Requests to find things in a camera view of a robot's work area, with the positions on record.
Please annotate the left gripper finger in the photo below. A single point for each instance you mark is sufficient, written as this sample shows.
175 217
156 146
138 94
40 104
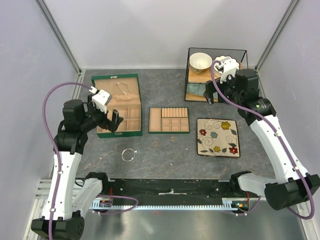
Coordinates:
116 120
107 125

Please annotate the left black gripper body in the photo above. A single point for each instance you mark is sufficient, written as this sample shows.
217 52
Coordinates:
95 117

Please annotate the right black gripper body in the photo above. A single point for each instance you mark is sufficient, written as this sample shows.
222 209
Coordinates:
227 89

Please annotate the silver pearl bangle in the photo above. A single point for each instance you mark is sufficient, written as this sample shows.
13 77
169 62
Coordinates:
128 154

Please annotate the green jewelry tray insert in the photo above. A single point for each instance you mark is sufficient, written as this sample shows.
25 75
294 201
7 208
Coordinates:
167 120

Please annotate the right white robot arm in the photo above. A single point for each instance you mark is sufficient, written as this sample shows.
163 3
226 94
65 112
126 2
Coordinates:
293 184

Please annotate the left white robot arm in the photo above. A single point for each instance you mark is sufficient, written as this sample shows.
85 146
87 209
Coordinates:
63 217

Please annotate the green jewelry box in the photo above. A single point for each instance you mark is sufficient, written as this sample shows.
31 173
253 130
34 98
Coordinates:
126 99

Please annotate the light blue rectangular plate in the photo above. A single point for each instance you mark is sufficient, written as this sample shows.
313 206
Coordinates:
197 89

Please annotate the cream floral bowl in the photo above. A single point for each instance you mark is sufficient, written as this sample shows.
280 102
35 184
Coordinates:
200 62

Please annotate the square floral plate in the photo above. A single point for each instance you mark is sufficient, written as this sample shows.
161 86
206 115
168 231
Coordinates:
217 138

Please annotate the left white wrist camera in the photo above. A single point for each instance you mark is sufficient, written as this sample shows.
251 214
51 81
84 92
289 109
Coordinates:
100 98

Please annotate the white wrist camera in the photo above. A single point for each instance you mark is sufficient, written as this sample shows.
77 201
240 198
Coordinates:
226 66
100 98

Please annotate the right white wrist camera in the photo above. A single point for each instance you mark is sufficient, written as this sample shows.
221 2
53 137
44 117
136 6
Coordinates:
226 66

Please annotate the black wire shelf rack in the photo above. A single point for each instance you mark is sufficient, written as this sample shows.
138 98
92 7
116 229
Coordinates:
221 54

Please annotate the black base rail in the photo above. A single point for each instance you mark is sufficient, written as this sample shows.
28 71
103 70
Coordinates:
199 187

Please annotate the grey cable duct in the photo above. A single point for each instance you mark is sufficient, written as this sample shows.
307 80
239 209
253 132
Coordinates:
225 205

